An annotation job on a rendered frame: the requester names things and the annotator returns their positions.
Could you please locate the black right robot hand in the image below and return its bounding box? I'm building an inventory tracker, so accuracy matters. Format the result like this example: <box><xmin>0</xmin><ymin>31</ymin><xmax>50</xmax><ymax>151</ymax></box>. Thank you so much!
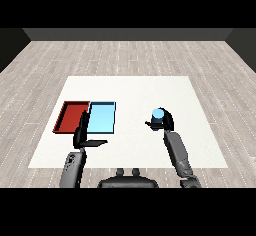
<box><xmin>144</xmin><ymin>107</ymin><xmax>175</xmax><ymax>133</ymax></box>

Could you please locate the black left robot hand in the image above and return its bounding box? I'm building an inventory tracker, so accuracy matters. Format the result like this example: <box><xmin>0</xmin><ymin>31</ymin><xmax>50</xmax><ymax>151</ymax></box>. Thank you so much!
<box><xmin>72</xmin><ymin>109</ymin><xmax>109</xmax><ymax>150</ymax></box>

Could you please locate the small blue can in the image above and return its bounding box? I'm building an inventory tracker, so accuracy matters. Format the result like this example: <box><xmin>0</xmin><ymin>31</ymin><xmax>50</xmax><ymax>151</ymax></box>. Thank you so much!
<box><xmin>151</xmin><ymin>108</ymin><xmax>166</xmax><ymax>128</ymax></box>

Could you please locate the red shallow open box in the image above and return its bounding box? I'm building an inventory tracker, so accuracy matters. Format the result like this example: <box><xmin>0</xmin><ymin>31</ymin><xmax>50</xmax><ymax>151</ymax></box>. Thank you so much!
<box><xmin>52</xmin><ymin>100</ymin><xmax>91</xmax><ymax>135</ymax></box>

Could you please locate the light blue shallow open box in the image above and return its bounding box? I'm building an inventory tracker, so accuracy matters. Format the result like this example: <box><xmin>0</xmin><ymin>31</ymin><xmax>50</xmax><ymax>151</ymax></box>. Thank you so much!
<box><xmin>85</xmin><ymin>100</ymin><xmax>117</xmax><ymax>135</ymax></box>

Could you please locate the dark grey robot body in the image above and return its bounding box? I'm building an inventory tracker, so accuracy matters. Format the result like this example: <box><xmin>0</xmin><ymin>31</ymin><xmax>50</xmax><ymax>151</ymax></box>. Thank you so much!
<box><xmin>96</xmin><ymin>168</ymin><xmax>160</xmax><ymax>189</ymax></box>

